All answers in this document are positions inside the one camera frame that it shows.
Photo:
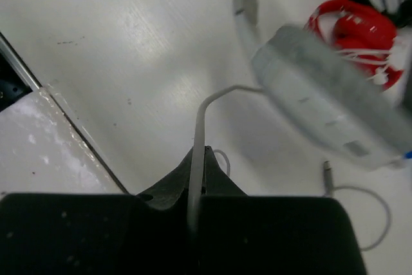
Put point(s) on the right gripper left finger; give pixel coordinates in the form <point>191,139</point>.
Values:
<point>44,233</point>

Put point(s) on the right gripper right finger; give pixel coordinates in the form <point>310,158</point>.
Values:
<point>241,234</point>

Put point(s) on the white grey headphones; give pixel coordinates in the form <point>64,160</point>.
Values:
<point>324,95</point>

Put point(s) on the red white headphones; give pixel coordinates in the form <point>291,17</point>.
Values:
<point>361,35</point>

